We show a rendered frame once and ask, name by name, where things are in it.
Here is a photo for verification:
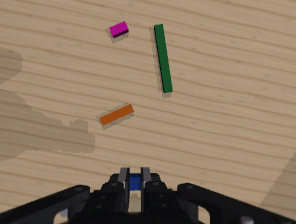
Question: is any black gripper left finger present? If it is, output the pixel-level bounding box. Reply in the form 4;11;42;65
0;167;130;224

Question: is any magenta block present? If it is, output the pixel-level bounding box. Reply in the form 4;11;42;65
109;21;129;38

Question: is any grey rod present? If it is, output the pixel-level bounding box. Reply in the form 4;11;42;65
60;209;68;217

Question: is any orange rod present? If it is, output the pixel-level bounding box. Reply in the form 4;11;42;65
100;104;134;125

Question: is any small blue block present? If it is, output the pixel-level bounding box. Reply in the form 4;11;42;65
129;173;141;191

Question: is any green rod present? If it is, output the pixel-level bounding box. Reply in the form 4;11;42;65
154;24;173;93

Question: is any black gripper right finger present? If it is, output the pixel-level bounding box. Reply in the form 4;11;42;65
141;167;296;224

